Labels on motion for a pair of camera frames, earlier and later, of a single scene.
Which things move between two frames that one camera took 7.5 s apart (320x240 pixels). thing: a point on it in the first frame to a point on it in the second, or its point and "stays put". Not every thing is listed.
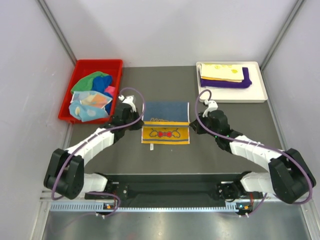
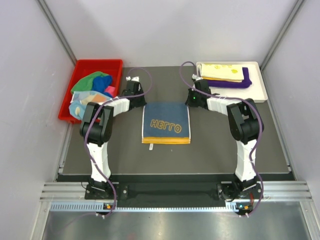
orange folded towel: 220,79 stays put
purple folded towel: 246,83 stays put
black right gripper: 197,128 to 189,102
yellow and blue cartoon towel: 165,123 stays put
